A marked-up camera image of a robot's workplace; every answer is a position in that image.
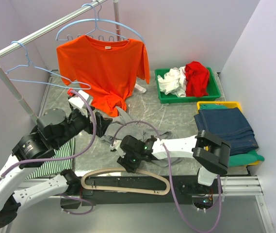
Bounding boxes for grey adidas t shirt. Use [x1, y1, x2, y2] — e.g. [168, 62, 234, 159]
[98, 106, 183, 168]

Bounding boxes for light blue hanger of red shirt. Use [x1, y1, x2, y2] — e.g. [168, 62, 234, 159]
[4, 41, 91, 90]

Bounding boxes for wooden hanger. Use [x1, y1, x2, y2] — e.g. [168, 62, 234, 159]
[81, 167, 171, 196]

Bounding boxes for orange t shirt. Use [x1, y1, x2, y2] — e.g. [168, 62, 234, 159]
[56, 35, 150, 117]

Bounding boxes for white t shirt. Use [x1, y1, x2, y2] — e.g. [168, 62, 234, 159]
[157, 66, 187, 98]

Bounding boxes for light blue wire hanger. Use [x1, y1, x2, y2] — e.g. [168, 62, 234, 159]
[54, 18, 146, 44]

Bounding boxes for red t shirt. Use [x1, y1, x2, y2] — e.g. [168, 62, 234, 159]
[185, 61, 210, 98]

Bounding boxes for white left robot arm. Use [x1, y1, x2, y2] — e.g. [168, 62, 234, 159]
[0, 108, 112, 228]

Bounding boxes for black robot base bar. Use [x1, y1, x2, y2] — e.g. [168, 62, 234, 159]
[69, 175, 222, 209]

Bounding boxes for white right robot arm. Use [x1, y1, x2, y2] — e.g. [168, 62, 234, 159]
[111, 130, 231, 194]

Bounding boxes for green white striped cloth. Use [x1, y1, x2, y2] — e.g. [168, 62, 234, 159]
[26, 138, 76, 180]

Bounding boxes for blue denim jeans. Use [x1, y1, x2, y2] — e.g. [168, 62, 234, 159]
[194, 108, 259, 155]

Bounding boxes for green plastic bin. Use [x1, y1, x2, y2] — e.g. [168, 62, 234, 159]
[154, 67, 221, 104]

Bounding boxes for yellow plastic bin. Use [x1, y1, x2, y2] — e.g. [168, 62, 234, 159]
[196, 100, 260, 166]

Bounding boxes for silver clothes rack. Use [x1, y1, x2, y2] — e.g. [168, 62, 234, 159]
[0, 0, 147, 117]

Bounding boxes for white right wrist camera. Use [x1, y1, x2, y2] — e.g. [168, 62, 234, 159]
[110, 140, 126, 158]

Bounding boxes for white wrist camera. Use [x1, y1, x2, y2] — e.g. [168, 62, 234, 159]
[110, 140, 126, 158]
[67, 88, 93, 116]

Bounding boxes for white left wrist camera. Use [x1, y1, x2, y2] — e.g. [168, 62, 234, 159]
[67, 88, 93, 116]

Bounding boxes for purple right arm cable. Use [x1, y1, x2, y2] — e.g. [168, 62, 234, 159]
[112, 120, 223, 233]

